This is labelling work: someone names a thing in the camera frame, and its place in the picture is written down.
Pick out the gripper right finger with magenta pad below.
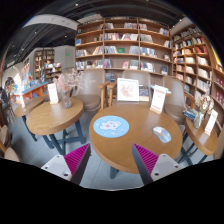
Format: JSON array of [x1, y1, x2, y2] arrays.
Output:
[[132, 144, 181, 185]]

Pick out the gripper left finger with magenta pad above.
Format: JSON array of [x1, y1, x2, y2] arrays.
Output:
[[42, 144, 91, 185]]

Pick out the grey computer mouse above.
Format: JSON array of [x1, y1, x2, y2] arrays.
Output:
[[153, 126, 171, 143]]

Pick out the round blue mouse pad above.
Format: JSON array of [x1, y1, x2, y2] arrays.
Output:
[[93, 115, 129, 138]]

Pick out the round wooden table centre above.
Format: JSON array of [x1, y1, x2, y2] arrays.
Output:
[[89, 104, 182, 179]]

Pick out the round wooden table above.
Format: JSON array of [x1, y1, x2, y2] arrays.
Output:
[[179, 118, 218, 165], [26, 97, 85, 155], [89, 104, 182, 179]]

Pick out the round wooden table left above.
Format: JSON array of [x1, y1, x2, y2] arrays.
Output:
[[26, 97, 85, 155]]

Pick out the round wooden table right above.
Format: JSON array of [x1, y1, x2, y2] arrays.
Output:
[[179, 118, 218, 165]]

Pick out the beige armchair right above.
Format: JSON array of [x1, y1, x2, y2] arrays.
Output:
[[163, 76, 186, 125]]

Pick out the beige armchair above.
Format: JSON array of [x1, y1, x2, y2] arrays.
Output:
[[73, 68, 109, 111], [107, 69, 152, 108], [163, 76, 186, 125]]

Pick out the white sign card centre table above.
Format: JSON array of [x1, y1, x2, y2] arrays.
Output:
[[150, 85, 167, 114]]

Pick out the white sign card table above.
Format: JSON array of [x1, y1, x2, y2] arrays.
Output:
[[48, 83, 59, 104], [150, 85, 167, 114], [204, 109, 218, 136]]

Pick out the beige armchair left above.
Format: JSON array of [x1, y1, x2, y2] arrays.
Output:
[[73, 68, 109, 111]]

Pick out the wooden table far left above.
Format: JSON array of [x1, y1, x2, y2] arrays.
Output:
[[15, 96, 44, 122]]

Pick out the white sign card right table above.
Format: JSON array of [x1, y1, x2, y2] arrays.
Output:
[[204, 109, 218, 136]]

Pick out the white sign card left table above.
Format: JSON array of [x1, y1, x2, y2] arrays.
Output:
[[48, 83, 59, 104]]

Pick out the glass vase dried flowers right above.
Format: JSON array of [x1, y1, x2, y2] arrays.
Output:
[[194, 94, 214, 129]]

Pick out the orange display counter with books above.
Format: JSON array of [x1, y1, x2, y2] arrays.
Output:
[[14, 82, 48, 104]]

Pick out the white framed picture board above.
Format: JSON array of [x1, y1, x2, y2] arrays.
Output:
[[117, 78, 139, 102]]

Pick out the glass vase with pink flowers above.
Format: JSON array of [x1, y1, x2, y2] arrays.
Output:
[[53, 69, 81, 109]]

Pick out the beige armchair centre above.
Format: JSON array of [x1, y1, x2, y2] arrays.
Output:
[[107, 69, 152, 108]]

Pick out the wooden bookshelf right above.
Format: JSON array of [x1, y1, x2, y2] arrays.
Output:
[[170, 23, 224, 134]]

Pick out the far wooden bookshelf left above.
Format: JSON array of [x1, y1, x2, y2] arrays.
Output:
[[34, 49, 62, 81]]

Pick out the large wooden bookshelf centre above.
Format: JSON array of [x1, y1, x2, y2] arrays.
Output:
[[75, 17, 173, 76]]

